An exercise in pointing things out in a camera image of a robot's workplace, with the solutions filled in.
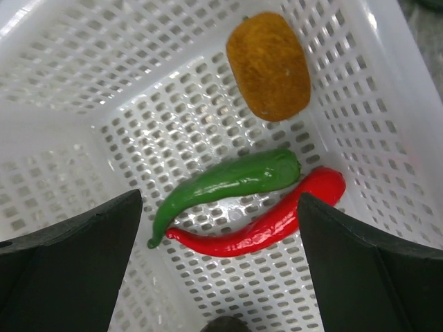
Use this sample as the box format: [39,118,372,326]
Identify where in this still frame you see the brown kiwi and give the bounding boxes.
[226,12,311,122]

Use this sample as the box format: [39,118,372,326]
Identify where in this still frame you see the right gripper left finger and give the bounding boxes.
[1,190,143,331]

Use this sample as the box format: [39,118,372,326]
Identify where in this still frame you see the white plastic basket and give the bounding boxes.
[1,1,442,331]

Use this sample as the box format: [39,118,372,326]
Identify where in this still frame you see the red chili pepper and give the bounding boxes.
[166,167,346,257]

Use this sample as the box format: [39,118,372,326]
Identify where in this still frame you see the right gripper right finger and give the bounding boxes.
[298,194,442,331]

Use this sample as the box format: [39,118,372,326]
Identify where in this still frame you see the dark purple mangosteen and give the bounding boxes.
[201,315,251,332]

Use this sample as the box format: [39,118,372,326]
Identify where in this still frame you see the green chili pepper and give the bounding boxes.
[147,148,301,249]

